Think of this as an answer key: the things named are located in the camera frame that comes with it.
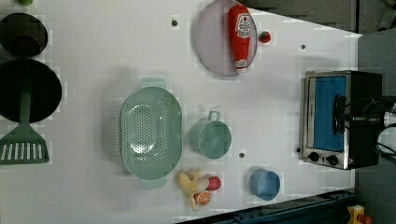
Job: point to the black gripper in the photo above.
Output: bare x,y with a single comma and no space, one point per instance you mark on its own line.
371,115

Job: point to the black toaster oven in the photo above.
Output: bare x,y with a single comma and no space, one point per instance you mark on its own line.
326,141

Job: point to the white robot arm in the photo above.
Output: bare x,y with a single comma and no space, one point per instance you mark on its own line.
381,148

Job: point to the yellow red clamp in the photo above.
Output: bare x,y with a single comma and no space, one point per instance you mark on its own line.
357,215

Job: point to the blue plastic cup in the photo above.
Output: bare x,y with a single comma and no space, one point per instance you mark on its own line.
264,184

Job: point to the toy strawberry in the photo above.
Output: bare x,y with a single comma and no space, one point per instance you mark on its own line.
265,37

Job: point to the green measuring cup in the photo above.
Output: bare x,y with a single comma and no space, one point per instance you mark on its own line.
210,137

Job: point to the red ketchup bottle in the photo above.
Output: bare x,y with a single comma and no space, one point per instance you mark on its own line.
239,26

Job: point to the red toy fruit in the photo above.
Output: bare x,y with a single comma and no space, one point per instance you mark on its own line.
214,183

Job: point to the lilac round plate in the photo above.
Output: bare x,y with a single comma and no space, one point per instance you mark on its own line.
212,40

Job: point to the toy orange slice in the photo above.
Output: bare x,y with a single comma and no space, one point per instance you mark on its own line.
203,198

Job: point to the green perforated colander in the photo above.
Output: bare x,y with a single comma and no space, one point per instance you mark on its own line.
150,133

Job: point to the green slotted spatula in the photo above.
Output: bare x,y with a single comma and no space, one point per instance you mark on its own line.
23,145

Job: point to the large black bowl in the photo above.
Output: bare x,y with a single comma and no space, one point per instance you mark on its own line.
45,86

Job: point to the small black bowl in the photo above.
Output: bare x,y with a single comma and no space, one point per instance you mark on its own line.
23,35

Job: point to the green toy lime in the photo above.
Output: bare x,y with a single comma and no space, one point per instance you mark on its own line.
26,2

